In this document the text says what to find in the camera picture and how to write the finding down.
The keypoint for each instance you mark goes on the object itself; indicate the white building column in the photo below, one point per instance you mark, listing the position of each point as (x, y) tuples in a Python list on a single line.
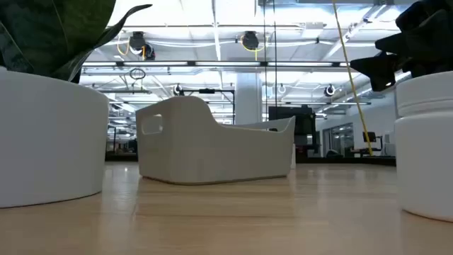
[(247, 99)]

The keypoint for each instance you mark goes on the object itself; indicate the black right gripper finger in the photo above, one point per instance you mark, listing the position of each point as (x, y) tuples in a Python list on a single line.
[(382, 65), (403, 44)]

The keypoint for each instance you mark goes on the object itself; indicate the black equipment cabinet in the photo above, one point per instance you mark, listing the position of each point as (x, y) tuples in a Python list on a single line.
[(304, 124)]

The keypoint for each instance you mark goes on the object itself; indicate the glass office doors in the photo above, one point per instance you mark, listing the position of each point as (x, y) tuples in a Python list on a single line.
[(339, 140)]

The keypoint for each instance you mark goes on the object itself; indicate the white pill bottle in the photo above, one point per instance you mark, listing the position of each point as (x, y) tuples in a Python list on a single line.
[(424, 159), (293, 157)]

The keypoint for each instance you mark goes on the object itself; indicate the long ceiling light strip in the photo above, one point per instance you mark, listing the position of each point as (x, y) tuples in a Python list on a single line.
[(226, 64)]

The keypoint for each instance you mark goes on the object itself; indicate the green leafy plant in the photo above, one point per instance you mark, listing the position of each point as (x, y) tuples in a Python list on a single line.
[(42, 32)]

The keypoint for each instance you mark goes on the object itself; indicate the black aluminium table frame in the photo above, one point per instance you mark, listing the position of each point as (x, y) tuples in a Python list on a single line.
[(354, 161)]

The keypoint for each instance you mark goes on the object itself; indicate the white plastic basket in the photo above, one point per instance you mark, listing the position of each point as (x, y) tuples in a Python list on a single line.
[(212, 152)]

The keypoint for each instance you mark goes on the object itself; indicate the white round plant pot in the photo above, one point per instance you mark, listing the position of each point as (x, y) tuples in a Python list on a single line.
[(49, 141)]

